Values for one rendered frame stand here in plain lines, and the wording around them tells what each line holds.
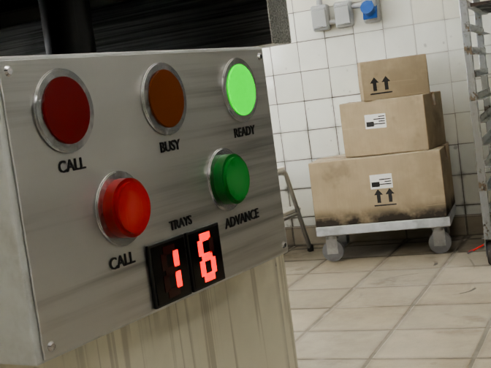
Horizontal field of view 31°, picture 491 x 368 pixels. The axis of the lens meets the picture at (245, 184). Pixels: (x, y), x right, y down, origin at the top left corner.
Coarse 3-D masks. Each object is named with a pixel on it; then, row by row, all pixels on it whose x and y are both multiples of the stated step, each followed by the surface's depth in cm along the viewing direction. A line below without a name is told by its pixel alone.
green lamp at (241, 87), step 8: (240, 64) 56; (232, 72) 55; (240, 72) 56; (248, 72) 56; (232, 80) 55; (240, 80) 55; (248, 80) 56; (232, 88) 55; (240, 88) 55; (248, 88) 56; (232, 96) 55; (240, 96) 55; (248, 96) 56; (232, 104) 55; (240, 104) 55; (248, 104) 56; (240, 112) 55; (248, 112) 56
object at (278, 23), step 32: (96, 0) 67; (128, 0) 65; (160, 0) 64; (192, 0) 62; (224, 0) 61; (256, 0) 60; (0, 32) 72; (32, 32) 71; (96, 32) 67; (128, 32) 66; (160, 32) 64; (192, 32) 63; (224, 32) 62; (256, 32) 60; (288, 32) 62
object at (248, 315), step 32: (64, 0) 56; (64, 32) 56; (224, 288) 58; (256, 288) 62; (160, 320) 52; (192, 320) 55; (224, 320) 58; (256, 320) 62; (288, 320) 66; (96, 352) 48; (128, 352) 50; (160, 352) 52; (192, 352) 55; (224, 352) 58; (256, 352) 61; (288, 352) 65
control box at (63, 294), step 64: (0, 64) 39; (64, 64) 42; (128, 64) 47; (192, 64) 52; (256, 64) 58; (0, 128) 39; (128, 128) 46; (192, 128) 51; (256, 128) 57; (0, 192) 39; (64, 192) 42; (192, 192) 51; (256, 192) 57; (0, 256) 40; (64, 256) 42; (128, 256) 46; (192, 256) 50; (256, 256) 56; (0, 320) 41; (64, 320) 41; (128, 320) 45
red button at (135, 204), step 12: (120, 180) 44; (132, 180) 45; (108, 192) 44; (120, 192) 44; (132, 192) 45; (144, 192) 45; (108, 204) 44; (120, 204) 44; (132, 204) 45; (144, 204) 45; (108, 216) 44; (120, 216) 44; (132, 216) 44; (144, 216) 45; (108, 228) 44; (120, 228) 44; (132, 228) 44; (144, 228) 45
